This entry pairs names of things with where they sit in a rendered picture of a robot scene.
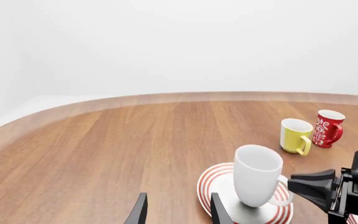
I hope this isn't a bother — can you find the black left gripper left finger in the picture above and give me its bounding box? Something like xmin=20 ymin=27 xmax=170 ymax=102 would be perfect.
xmin=124 ymin=192 xmax=149 ymax=224

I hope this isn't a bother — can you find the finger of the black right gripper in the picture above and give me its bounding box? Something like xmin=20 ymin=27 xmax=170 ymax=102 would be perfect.
xmin=287 ymin=177 xmax=340 ymax=215
xmin=291 ymin=169 xmax=336 ymax=181

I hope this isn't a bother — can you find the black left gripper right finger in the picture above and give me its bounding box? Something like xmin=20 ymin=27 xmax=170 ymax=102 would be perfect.
xmin=210 ymin=192 xmax=233 ymax=224

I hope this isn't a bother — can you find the red mug with white pattern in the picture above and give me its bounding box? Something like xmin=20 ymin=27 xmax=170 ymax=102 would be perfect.
xmin=312 ymin=109 xmax=346 ymax=149

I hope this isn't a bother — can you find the yellow and white mug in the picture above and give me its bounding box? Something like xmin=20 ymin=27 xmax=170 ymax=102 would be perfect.
xmin=279 ymin=118 xmax=314 ymax=157

